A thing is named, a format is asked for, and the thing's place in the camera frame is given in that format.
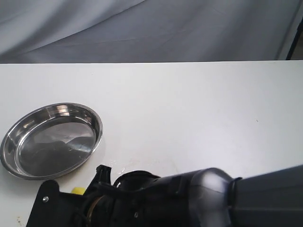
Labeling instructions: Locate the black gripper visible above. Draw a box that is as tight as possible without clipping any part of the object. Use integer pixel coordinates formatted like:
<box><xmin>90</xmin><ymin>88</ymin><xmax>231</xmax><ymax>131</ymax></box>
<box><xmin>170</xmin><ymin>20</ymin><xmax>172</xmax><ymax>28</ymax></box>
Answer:
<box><xmin>82</xmin><ymin>165</ymin><xmax>133</xmax><ymax>227</ymax></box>

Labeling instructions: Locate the yellow sponge block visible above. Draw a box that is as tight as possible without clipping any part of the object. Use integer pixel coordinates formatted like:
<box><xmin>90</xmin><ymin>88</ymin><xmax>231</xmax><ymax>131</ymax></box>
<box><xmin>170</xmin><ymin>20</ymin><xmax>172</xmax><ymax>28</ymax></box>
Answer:
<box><xmin>71</xmin><ymin>187</ymin><xmax>86</xmax><ymax>195</ymax></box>

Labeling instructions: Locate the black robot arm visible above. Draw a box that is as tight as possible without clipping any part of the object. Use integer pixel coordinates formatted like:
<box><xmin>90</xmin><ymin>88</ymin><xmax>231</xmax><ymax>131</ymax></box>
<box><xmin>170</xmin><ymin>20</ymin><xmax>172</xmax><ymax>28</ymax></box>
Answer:
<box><xmin>79</xmin><ymin>166</ymin><xmax>303</xmax><ymax>227</ymax></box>

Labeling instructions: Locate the stainless steel round pan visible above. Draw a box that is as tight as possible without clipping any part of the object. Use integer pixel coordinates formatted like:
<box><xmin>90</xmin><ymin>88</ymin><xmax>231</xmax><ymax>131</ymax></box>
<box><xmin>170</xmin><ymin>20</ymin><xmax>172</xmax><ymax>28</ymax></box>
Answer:
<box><xmin>0</xmin><ymin>103</ymin><xmax>103</xmax><ymax>180</ymax></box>

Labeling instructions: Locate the white backdrop cloth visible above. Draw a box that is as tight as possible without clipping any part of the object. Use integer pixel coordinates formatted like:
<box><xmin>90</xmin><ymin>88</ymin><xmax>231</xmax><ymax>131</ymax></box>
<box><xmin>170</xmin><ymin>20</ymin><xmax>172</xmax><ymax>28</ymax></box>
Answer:
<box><xmin>0</xmin><ymin>0</ymin><xmax>303</xmax><ymax>63</ymax></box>

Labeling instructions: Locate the black stand pole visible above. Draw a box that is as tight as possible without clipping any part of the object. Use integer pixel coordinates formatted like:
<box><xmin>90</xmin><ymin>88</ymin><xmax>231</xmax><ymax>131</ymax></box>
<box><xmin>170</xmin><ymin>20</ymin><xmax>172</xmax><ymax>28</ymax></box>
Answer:
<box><xmin>285</xmin><ymin>18</ymin><xmax>303</xmax><ymax>61</ymax></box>

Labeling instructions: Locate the wrist camera with black bracket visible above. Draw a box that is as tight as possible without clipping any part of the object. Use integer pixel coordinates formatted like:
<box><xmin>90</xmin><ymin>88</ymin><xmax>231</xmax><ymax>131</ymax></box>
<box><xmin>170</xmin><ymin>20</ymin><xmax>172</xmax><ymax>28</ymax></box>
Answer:
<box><xmin>26</xmin><ymin>180</ymin><xmax>85</xmax><ymax>227</ymax></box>

